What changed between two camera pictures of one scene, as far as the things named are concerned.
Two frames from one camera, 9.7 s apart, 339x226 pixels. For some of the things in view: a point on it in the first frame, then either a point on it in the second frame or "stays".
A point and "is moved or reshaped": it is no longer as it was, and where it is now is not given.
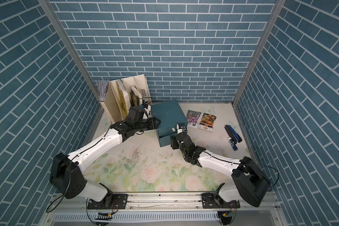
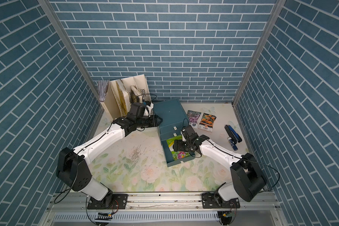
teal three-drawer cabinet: [170, 113] is moved or reshaped
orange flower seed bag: [206, 122] stays
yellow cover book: [121, 94] stays
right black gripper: [174, 141] → [178, 143]
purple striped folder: [103, 88] stays
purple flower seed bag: [192, 117] stays
